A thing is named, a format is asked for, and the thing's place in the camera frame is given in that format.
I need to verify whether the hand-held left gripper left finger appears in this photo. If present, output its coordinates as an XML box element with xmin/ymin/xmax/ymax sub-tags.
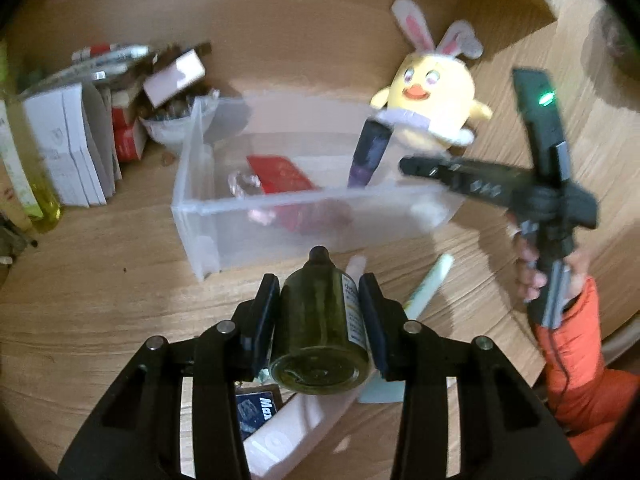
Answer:
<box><xmin>57</xmin><ymin>273</ymin><xmax>281</xmax><ymax>480</ymax></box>

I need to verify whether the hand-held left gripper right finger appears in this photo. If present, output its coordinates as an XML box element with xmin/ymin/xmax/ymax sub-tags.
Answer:
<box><xmin>359</xmin><ymin>272</ymin><xmax>583</xmax><ymax>480</ymax></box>

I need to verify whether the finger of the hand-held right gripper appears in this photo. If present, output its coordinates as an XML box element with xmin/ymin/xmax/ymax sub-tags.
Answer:
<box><xmin>399</xmin><ymin>155</ymin><xmax>539</xmax><ymax>209</ymax></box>

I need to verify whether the dark green bottle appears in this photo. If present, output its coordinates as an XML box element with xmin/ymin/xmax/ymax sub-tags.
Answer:
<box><xmin>267</xmin><ymin>246</ymin><xmax>373</xmax><ymax>397</ymax></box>

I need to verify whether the pale pink small tube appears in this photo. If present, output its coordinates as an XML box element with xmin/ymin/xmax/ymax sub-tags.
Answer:
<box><xmin>345</xmin><ymin>255</ymin><xmax>368</xmax><ymax>282</ymax></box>

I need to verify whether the mint white small tube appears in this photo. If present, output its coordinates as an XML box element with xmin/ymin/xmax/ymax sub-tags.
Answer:
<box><xmin>357</xmin><ymin>375</ymin><xmax>406</xmax><ymax>406</ymax></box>

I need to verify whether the mint white long stick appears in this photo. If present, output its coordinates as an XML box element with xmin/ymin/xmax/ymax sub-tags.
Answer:
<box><xmin>404</xmin><ymin>253</ymin><xmax>455</xmax><ymax>321</ymax></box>

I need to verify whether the clear plastic storage box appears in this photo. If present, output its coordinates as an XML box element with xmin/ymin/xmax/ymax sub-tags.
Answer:
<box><xmin>170</xmin><ymin>91</ymin><xmax>468</xmax><ymax>281</ymax></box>

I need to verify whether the dark purple bottle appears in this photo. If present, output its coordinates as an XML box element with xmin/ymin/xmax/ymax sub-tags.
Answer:
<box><xmin>347</xmin><ymin>116</ymin><xmax>396</xmax><ymax>191</ymax></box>

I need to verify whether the red packet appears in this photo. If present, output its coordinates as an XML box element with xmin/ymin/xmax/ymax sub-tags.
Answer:
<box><xmin>246</xmin><ymin>155</ymin><xmax>351</xmax><ymax>236</ymax></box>

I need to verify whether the person's right forearm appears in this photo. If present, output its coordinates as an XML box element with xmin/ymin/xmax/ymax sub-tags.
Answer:
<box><xmin>532</xmin><ymin>255</ymin><xmax>640</xmax><ymax>466</ymax></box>

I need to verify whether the person's right hand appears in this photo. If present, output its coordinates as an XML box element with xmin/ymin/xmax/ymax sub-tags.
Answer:
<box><xmin>506</xmin><ymin>210</ymin><xmax>548</xmax><ymax>306</ymax></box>

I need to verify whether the yellow chick plush toy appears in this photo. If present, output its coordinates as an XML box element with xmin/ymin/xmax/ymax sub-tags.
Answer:
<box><xmin>370</xmin><ymin>0</ymin><xmax>493</xmax><ymax>153</ymax></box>

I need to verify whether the red box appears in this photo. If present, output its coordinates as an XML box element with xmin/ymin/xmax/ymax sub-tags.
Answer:
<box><xmin>111</xmin><ymin>105</ymin><xmax>148</xmax><ymax>163</ymax></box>

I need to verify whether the small white cardboard box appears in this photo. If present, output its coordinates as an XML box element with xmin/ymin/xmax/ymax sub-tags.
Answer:
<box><xmin>142</xmin><ymin>47</ymin><xmax>207</xmax><ymax>108</ymax></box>

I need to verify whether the white folded paper stack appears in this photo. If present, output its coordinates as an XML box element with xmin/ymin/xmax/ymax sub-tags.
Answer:
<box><xmin>22</xmin><ymin>82</ymin><xmax>123</xmax><ymax>208</ymax></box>

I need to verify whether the yellow spray bottle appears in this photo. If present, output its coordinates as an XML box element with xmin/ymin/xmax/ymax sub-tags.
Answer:
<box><xmin>0</xmin><ymin>42</ymin><xmax>63</xmax><ymax>233</ymax></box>

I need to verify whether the pile of papers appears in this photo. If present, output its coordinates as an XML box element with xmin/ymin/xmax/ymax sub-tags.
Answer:
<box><xmin>20</xmin><ymin>55</ymin><xmax>166</xmax><ymax>97</ymax></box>

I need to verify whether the red white marker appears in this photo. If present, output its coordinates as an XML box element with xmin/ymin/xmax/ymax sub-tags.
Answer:
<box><xmin>72</xmin><ymin>42</ymin><xmax>151</xmax><ymax>61</ymax></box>

